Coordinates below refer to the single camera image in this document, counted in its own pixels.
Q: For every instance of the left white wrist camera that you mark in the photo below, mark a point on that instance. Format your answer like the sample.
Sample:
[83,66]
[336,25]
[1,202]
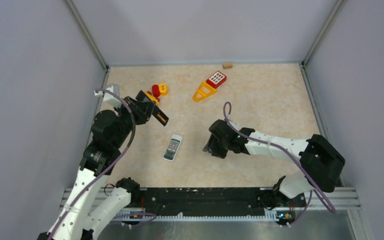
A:
[111,96]

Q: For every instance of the yellow ring toy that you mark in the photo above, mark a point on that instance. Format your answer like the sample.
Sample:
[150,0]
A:
[163,89]

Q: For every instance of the black remote control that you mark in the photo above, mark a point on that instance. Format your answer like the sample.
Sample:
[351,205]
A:
[156,110]

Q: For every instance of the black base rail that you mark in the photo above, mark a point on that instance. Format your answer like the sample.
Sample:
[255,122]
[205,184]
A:
[219,204]

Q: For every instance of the red toy block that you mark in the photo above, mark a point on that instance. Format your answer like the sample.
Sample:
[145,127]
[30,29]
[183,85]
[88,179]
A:
[216,79]

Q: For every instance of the small wooden block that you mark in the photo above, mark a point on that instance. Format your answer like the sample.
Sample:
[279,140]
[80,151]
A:
[227,65]

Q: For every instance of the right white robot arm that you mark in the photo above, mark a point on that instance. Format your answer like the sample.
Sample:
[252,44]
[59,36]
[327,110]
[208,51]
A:
[319,163]

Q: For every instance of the yellow triangle toy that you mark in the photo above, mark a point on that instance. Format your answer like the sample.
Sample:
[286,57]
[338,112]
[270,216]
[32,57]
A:
[204,91]

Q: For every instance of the orange toy piece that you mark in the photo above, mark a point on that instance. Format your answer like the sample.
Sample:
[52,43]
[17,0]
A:
[152,98]

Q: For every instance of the white remote control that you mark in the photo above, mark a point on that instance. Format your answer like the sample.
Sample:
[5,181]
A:
[172,148]

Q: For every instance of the red cylinder toy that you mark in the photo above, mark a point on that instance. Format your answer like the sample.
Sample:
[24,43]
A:
[155,89]

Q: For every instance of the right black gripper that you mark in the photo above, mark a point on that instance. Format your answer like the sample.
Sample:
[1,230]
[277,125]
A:
[216,152]

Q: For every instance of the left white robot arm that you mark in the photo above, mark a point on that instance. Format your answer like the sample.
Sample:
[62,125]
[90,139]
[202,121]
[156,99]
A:
[110,129]

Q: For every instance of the orange battery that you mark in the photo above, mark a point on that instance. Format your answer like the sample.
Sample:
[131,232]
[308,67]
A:
[162,118]

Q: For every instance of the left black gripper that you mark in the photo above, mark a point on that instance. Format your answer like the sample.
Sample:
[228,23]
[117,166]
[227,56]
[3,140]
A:
[142,110]

